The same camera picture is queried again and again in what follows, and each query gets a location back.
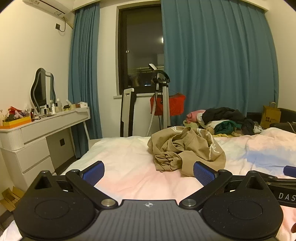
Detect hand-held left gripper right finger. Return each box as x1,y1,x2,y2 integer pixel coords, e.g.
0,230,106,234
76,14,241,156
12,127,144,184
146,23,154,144
179,162,272,210

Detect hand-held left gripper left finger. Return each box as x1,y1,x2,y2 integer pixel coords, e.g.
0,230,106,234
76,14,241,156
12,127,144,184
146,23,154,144
25,161,119,210

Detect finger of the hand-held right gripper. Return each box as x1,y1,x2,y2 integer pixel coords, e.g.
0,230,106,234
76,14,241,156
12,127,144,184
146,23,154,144
262,166,296,185

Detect tan khaki trousers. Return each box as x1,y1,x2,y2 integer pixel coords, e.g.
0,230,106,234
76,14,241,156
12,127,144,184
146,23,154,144
147,126,226,176

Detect pile of mixed clothes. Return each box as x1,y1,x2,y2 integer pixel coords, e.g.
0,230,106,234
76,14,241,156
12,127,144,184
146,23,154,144
183,107,264,139

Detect pastel bed cover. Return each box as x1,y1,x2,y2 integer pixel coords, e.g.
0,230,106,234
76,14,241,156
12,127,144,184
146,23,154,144
0,126,296,241

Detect brown paper bag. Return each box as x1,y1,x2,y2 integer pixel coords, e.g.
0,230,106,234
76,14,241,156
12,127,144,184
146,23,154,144
260,102,282,129

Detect black sofa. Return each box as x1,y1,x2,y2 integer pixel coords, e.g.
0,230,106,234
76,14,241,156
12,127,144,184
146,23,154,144
246,108,296,135

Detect white dressing table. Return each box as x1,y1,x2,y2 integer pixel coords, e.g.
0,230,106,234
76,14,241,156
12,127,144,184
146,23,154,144
0,107,91,193

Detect white and black upright board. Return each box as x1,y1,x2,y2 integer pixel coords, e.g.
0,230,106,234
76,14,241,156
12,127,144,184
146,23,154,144
120,88,137,138

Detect red cloth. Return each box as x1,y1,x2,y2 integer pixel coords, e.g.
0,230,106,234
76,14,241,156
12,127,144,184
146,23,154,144
149,93,186,116

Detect row of cosmetic bottles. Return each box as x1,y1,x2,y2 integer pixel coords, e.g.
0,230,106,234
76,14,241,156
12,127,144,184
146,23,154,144
23,98,77,120

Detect standing garment steamer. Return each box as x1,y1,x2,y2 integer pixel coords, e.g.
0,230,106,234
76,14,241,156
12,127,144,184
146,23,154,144
146,63,171,137

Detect cardboard pieces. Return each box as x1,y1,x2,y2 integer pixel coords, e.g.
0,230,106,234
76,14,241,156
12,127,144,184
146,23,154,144
0,185,23,212

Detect orange tray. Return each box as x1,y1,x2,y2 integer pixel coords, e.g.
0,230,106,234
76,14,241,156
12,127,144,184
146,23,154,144
0,116,32,129

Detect wavy black-framed mirror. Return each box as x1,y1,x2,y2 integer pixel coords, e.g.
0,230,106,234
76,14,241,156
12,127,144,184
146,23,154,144
31,68,56,115

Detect narrow blue curtain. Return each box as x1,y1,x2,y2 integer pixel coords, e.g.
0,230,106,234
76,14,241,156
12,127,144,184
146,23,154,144
68,4,103,140

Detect wide blue curtain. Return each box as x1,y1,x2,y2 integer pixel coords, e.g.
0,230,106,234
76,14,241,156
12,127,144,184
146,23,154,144
161,0,279,131

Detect dark window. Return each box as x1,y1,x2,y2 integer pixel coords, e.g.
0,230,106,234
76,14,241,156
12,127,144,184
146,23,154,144
116,5,165,96

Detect white air conditioner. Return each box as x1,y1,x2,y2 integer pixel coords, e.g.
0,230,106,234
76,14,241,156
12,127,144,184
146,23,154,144
22,0,72,18

